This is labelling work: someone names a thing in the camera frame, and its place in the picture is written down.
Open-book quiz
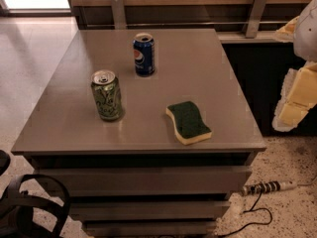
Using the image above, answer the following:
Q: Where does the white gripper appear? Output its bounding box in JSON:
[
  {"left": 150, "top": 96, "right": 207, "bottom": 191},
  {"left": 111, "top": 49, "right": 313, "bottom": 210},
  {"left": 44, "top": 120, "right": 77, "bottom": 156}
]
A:
[{"left": 272, "top": 0, "right": 317, "bottom": 132}]

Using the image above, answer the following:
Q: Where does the wooden wall bench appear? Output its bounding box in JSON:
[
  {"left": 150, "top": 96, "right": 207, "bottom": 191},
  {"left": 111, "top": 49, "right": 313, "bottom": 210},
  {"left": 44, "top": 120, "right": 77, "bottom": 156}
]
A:
[{"left": 68, "top": 0, "right": 311, "bottom": 43}]

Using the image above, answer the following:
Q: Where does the green and yellow sponge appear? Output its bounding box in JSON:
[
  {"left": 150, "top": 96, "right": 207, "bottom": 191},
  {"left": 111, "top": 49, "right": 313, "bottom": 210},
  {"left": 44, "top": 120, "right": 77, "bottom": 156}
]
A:
[{"left": 165, "top": 101, "right": 212, "bottom": 146}]

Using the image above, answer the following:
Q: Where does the blue Pepsi can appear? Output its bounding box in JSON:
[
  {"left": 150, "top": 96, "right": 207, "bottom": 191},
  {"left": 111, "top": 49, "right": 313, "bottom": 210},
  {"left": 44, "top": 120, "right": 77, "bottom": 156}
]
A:
[{"left": 133, "top": 33, "right": 155, "bottom": 76}]

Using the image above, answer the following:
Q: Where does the white power strip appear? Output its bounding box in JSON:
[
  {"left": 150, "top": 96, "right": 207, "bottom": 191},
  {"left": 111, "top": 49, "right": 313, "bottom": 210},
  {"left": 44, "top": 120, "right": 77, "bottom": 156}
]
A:
[{"left": 241, "top": 180, "right": 297, "bottom": 196}]

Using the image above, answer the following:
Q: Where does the left metal wall bracket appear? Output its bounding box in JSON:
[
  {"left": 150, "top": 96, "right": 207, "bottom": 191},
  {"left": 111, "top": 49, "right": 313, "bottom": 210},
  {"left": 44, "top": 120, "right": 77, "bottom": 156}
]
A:
[{"left": 110, "top": 0, "right": 127, "bottom": 30}]

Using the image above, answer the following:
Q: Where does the green soda can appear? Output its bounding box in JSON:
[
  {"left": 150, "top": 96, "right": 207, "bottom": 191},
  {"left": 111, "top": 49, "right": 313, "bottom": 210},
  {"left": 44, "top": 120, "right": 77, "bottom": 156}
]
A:
[{"left": 91, "top": 69, "right": 123, "bottom": 121}]

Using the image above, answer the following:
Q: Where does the grey drawer cabinet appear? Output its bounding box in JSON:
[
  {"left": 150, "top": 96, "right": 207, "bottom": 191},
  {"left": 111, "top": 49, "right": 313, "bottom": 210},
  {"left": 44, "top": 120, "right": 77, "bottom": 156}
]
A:
[{"left": 13, "top": 29, "right": 265, "bottom": 238}]

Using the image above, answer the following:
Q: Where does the black power cable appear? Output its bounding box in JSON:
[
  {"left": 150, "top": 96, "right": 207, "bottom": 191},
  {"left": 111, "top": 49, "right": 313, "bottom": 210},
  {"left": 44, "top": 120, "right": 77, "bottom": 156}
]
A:
[{"left": 217, "top": 191, "right": 273, "bottom": 238}]

